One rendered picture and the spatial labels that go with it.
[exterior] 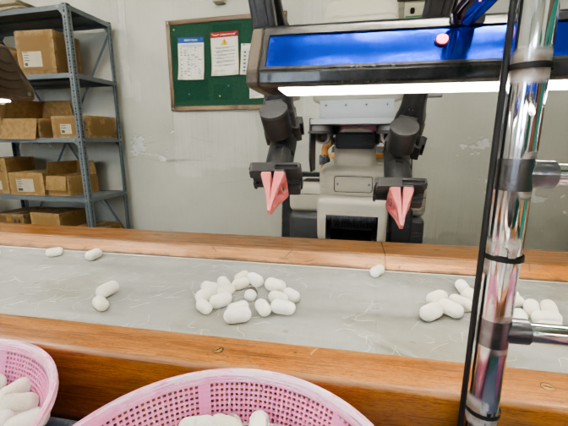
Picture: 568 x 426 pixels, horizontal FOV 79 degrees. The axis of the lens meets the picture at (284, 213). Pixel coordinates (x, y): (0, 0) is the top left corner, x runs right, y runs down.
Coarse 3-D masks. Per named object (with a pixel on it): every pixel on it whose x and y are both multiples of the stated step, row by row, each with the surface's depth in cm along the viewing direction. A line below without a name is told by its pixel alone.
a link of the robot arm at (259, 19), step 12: (252, 0) 66; (264, 0) 66; (252, 12) 67; (264, 12) 67; (264, 24) 68; (276, 24) 70; (264, 96) 74; (276, 96) 74; (288, 96) 74; (288, 108) 75
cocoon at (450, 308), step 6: (444, 300) 49; (450, 300) 49; (444, 306) 48; (450, 306) 48; (456, 306) 47; (444, 312) 48; (450, 312) 47; (456, 312) 47; (462, 312) 47; (456, 318) 47
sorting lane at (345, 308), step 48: (0, 288) 57; (48, 288) 57; (144, 288) 57; (192, 288) 57; (336, 288) 57; (384, 288) 57; (432, 288) 57; (528, 288) 57; (240, 336) 43; (288, 336) 43; (336, 336) 43; (384, 336) 43; (432, 336) 43
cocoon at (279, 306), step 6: (276, 300) 49; (282, 300) 49; (288, 300) 49; (270, 306) 49; (276, 306) 48; (282, 306) 48; (288, 306) 48; (294, 306) 48; (276, 312) 48; (282, 312) 48; (288, 312) 48
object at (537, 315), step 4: (536, 312) 46; (540, 312) 45; (544, 312) 45; (548, 312) 45; (552, 312) 45; (556, 312) 45; (532, 316) 46; (536, 316) 45; (540, 316) 45; (544, 316) 45; (548, 316) 45; (552, 316) 45; (556, 316) 45; (560, 316) 45; (532, 320) 46; (536, 320) 45; (552, 320) 45; (556, 320) 45; (560, 320) 45
